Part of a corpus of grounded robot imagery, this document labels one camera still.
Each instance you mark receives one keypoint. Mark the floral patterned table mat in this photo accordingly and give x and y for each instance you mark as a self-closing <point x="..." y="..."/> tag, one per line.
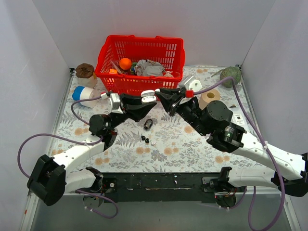
<point x="178" y="147"/>

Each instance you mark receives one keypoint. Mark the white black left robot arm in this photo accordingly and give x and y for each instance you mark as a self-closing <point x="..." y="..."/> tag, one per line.
<point x="52" y="177"/>

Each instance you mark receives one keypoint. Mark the red plastic shopping basket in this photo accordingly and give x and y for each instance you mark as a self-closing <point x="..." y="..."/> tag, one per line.
<point x="169" y="52"/>

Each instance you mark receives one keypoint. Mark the blue white tape roll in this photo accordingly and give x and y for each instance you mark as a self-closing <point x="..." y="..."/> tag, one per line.
<point x="84" y="93"/>

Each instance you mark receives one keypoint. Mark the white plastic bottle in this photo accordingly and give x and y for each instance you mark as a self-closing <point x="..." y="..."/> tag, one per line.
<point x="238" y="116"/>

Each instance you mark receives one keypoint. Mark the small orange box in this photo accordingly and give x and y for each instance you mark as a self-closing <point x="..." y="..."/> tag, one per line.
<point x="112" y="71"/>

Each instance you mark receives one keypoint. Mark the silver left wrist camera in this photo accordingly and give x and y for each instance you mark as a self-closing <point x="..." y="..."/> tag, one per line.
<point x="115" y="103"/>

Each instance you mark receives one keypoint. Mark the black earbud charging case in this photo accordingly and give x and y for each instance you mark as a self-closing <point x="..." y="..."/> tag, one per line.
<point x="148" y="124"/>

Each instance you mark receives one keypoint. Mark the white earbud charging case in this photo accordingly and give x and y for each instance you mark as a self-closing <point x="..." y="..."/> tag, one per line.
<point x="148" y="96"/>

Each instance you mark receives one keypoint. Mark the crumpled silver foil bag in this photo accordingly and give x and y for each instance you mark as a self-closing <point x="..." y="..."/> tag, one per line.
<point x="147" y="68"/>

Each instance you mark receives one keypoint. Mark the green melon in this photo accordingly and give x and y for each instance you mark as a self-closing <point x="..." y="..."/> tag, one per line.
<point x="230" y="71"/>

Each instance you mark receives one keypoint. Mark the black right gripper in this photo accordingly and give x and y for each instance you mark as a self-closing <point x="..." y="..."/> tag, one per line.
<point x="179" y="103"/>

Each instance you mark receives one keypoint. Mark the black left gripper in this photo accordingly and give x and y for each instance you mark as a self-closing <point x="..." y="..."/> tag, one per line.
<point x="123" y="107"/>

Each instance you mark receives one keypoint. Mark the cream plush toy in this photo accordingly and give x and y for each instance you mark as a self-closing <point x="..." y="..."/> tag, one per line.
<point x="168" y="74"/>

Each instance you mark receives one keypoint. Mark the orange fruit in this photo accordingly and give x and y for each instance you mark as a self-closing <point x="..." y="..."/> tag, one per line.
<point x="125" y="63"/>

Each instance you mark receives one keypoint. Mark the beige tape roll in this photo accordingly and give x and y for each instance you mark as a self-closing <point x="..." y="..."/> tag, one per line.
<point x="208" y="97"/>

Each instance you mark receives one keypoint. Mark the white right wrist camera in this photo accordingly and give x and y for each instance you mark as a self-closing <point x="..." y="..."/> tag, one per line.
<point x="191" y="83"/>

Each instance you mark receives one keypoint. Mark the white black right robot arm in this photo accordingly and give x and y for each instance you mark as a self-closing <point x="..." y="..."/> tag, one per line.
<point x="284" y="171"/>

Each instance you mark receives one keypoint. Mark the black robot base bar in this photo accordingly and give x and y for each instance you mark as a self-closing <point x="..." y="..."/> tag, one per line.
<point x="163" y="187"/>

